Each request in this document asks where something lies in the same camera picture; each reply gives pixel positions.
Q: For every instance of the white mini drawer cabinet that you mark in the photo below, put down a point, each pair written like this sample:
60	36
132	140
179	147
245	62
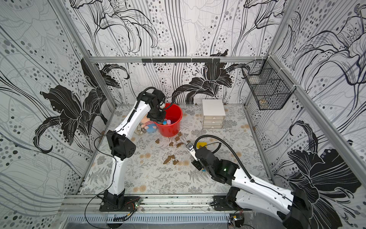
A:
213	113

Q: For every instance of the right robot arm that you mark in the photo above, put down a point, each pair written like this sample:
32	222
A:
249	192

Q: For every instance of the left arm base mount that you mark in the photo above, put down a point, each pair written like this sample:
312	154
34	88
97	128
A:
123	203

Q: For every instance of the plush doll toy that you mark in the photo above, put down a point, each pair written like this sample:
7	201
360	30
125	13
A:
146	126

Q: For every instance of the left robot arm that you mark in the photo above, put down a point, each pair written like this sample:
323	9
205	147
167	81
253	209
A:
121	145

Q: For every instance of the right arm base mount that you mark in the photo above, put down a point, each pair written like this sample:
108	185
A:
227	202

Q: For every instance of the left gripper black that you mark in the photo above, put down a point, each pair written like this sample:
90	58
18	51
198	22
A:
158	118

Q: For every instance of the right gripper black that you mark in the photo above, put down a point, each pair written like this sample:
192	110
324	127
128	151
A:
196	163

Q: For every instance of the black wire wall basket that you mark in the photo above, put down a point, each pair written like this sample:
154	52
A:
269	90

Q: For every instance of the red plastic bucket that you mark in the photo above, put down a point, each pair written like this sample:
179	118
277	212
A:
174	114

